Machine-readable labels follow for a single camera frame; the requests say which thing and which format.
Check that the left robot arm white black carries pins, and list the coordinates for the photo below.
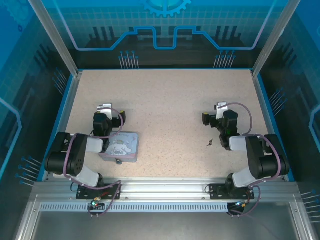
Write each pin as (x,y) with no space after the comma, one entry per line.
(75,160)

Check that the blue cartoon tin box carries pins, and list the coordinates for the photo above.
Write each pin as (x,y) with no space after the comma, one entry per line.
(125,145)

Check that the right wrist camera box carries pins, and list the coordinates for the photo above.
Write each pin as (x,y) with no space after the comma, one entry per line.
(221,107)

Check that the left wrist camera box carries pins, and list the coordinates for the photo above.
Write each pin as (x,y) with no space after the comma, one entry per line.
(106,108)

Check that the small metal key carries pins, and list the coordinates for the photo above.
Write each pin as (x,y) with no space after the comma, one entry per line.
(210,142)

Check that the aluminium frame post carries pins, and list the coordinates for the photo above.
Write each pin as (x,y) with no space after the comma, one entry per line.
(53,37)
(275,37)

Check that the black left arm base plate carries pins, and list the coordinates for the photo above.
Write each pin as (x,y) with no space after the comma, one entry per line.
(83,196)

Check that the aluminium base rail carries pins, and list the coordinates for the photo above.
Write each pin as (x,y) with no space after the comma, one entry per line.
(162,187)

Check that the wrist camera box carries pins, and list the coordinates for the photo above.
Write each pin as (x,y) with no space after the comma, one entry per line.
(106,108)
(221,107)

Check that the small connector with green light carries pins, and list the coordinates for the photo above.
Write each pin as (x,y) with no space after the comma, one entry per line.
(241,204)
(95,203)

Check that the aluminium side rail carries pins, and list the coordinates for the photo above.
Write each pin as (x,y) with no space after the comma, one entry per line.
(69,100)
(261,100)

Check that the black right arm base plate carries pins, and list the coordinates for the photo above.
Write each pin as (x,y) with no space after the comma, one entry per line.
(216,191)

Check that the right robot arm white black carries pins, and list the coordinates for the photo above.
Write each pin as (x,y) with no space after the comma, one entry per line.
(260,162)

